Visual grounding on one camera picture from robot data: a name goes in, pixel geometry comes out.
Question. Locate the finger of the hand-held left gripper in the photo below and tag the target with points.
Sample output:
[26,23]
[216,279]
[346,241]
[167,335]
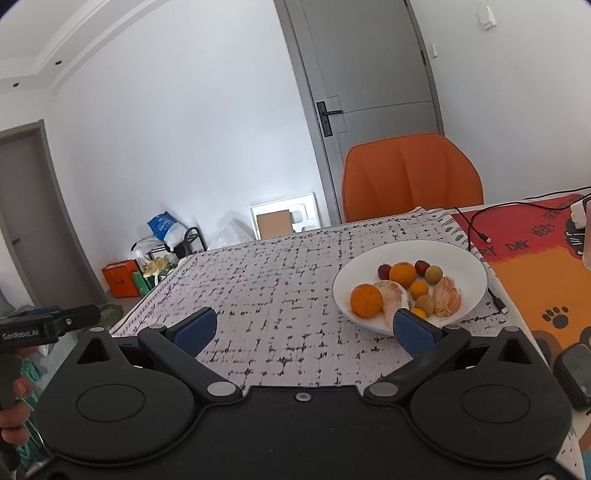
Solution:
[78,316]

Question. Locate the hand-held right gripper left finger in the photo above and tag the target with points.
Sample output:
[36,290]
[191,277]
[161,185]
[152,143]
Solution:
[198,330]

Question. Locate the orange box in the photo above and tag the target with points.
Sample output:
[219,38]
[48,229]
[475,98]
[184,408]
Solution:
[121,279]

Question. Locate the grey side door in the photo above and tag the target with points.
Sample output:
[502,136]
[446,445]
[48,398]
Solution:
[41,217]

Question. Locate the small orange kumquat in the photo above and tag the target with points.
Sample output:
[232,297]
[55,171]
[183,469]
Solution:
[419,313]
[419,289]

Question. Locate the white charger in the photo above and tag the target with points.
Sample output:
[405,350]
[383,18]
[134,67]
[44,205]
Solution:
[579,214]

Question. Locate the dark grey device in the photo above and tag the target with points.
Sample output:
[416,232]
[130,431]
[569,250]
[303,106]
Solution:
[572,376]

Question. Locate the orange chair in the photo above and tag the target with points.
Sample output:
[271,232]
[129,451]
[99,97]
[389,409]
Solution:
[411,177]

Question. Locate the brown longan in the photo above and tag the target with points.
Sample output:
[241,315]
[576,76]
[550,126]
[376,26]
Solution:
[425,303]
[434,274]

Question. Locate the white foam packaging tray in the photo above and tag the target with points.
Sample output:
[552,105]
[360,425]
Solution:
[286,217]

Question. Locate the peeled pale pomelo segment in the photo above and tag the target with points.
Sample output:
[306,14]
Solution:
[392,295]

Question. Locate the white plate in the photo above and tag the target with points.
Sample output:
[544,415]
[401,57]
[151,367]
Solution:
[461,258]

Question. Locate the red orange paw print mat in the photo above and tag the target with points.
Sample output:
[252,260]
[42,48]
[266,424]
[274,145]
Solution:
[531,267]

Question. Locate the black metal rack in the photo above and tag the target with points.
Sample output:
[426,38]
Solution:
[191,242]

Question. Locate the person's left hand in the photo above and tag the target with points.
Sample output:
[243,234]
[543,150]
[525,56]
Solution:
[18,424]

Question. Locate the white light switch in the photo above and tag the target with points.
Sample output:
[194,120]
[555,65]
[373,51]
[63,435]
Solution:
[485,16]

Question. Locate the black white patterned tablecloth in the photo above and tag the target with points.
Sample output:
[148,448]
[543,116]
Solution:
[286,286]

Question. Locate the orange mandarin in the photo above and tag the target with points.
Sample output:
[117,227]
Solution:
[403,273]
[366,301]

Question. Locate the blue white plastic bag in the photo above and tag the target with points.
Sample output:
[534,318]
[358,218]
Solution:
[164,228]

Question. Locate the peeled orange pomelo segment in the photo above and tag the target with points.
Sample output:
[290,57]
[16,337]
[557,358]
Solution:
[447,297]

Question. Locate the small red fruit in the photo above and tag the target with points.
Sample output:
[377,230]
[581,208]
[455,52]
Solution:
[384,271]
[421,266]

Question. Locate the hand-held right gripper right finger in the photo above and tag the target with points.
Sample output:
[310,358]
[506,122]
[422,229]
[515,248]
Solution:
[413,337]

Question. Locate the green bag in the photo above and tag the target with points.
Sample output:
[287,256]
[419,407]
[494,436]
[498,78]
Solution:
[141,282]

